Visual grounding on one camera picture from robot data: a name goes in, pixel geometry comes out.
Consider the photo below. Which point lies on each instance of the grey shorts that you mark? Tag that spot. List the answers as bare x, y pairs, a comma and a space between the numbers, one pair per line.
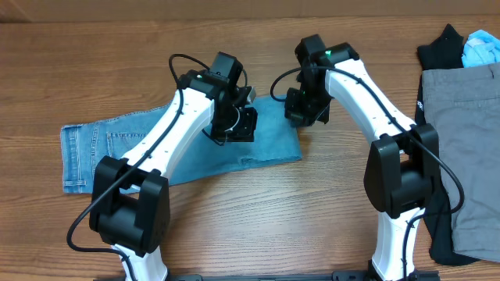
463, 107

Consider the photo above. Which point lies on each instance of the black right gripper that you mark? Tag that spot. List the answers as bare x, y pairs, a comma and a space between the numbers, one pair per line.
298, 108

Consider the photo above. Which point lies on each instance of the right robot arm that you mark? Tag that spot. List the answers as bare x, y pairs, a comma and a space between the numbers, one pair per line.
400, 174

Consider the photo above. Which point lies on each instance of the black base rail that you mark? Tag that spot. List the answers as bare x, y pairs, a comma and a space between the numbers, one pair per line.
265, 277

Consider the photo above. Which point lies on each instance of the light blue crumpled cloth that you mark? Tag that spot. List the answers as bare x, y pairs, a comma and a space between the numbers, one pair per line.
481, 48

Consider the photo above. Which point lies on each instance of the black garment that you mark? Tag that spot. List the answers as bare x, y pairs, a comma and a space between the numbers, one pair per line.
443, 53

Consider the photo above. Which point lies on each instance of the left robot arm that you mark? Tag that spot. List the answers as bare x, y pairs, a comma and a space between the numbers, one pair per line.
130, 206

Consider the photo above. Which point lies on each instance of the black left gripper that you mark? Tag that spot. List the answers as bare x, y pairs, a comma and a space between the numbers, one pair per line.
244, 132

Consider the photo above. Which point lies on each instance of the light blue denim jeans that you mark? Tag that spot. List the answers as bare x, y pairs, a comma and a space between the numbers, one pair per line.
84, 145

